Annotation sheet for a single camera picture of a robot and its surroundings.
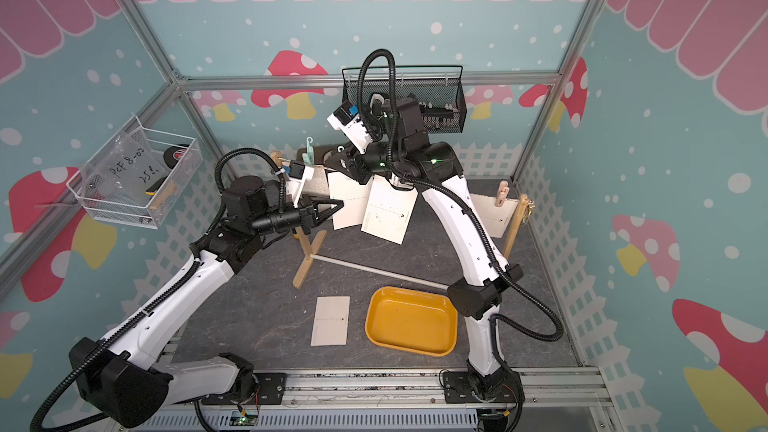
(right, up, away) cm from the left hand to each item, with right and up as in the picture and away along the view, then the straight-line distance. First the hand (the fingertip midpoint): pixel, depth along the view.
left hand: (342, 209), depth 67 cm
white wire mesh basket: (-43, -1, -2) cm, 43 cm away
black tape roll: (-48, +15, +14) cm, 52 cm away
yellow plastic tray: (+17, -32, +18) cm, 40 cm away
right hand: (-1, +11, -4) cm, 12 cm away
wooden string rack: (-15, -13, +29) cm, 36 cm away
